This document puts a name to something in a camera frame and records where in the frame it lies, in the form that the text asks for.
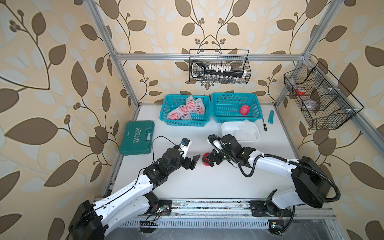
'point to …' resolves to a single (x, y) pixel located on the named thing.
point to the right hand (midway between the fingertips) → (208, 154)
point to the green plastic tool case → (137, 137)
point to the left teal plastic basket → (168, 102)
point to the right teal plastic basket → (233, 107)
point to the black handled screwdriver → (265, 128)
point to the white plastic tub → (230, 127)
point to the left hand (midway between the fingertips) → (191, 150)
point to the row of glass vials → (222, 79)
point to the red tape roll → (301, 91)
